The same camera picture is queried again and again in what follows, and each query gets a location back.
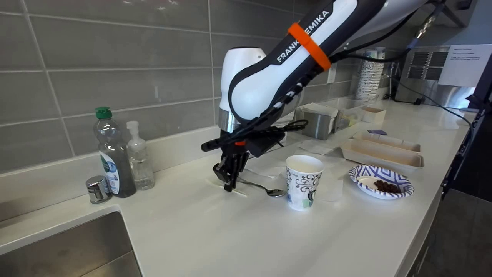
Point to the white wall outlet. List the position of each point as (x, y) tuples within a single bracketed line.
[(332, 75)]

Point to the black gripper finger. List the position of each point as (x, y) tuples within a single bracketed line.
[(231, 181), (219, 175)]

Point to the steel sink basin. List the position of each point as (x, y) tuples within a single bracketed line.
[(66, 252)]

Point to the small metal can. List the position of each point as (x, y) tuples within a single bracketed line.
[(97, 190)]

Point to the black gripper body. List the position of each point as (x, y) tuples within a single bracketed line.
[(232, 161)]

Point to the green capped dish soap bottle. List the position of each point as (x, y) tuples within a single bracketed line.
[(117, 164)]

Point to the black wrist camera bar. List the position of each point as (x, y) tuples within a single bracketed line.
[(262, 139)]

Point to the wooden tray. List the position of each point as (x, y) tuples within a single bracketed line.
[(382, 152)]

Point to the purple card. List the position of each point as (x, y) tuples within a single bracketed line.
[(377, 132)]

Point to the brown food piece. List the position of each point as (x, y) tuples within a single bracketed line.
[(388, 187)]

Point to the clear plastic bottle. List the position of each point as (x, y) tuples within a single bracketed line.
[(140, 164)]

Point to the floral print paper cup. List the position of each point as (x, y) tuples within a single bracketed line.
[(305, 182)]

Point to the metal spoon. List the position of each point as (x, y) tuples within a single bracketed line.
[(274, 193)]

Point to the metal napkin holder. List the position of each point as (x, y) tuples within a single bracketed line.
[(320, 122)]

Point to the blue patterned paper bowl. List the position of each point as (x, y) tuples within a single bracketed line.
[(382, 178)]

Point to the white black Franka robot arm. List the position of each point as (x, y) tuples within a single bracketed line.
[(256, 87)]

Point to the white paper sign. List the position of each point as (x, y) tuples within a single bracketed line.
[(466, 64)]

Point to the small cardboard box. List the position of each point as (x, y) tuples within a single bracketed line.
[(372, 116)]

